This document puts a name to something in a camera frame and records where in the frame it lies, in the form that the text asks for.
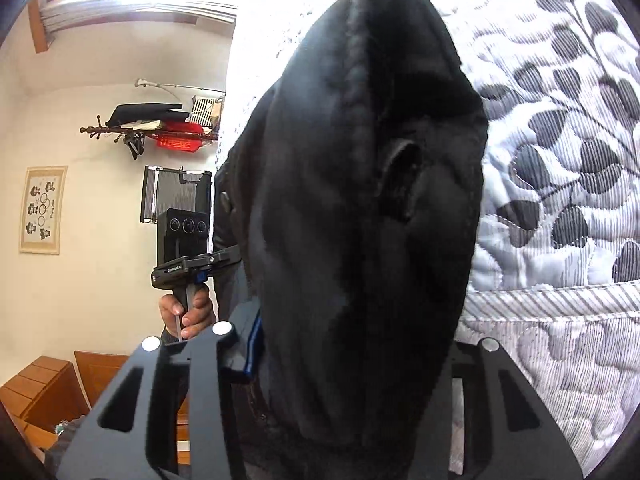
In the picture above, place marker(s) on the wooden coat rack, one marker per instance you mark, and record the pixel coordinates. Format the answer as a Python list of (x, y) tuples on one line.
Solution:
[(100, 131)]

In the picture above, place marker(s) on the white wall rod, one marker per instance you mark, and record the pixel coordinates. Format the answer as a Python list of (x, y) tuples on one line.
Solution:
[(165, 86)]

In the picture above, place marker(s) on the white window blinds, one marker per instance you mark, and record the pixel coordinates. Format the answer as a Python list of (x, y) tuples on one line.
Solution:
[(140, 12)]

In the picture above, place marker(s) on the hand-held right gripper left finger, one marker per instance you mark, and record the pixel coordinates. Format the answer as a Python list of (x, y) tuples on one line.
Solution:
[(252, 345)]

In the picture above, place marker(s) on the wooden dresser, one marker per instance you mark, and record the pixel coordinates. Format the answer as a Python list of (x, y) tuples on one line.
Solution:
[(35, 395)]

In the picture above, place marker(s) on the red bag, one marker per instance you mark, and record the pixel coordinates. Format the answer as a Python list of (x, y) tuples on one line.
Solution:
[(180, 139)]

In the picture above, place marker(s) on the striped cloth item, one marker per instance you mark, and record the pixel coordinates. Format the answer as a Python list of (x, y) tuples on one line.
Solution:
[(205, 110)]

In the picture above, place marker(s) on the person's left hand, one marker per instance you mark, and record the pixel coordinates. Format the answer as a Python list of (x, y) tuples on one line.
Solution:
[(200, 315)]

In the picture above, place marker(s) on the grey quilted mattress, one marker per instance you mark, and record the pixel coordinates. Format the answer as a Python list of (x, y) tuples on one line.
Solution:
[(550, 160)]

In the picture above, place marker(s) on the black pants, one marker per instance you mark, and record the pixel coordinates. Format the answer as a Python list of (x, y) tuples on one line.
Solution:
[(350, 210)]

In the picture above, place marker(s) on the wooden cabinet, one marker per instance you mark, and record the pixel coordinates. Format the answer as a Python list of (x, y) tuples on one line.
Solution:
[(107, 375)]

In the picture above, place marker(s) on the black hanging garment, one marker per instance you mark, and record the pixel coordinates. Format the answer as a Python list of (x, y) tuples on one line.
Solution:
[(140, 114)]

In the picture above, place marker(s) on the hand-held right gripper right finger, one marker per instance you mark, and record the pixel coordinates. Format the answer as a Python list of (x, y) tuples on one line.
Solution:
[(482, 365)]

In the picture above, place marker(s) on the framed wall poster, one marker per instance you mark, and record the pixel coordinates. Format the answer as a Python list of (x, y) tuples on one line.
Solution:
[(42, 210)]

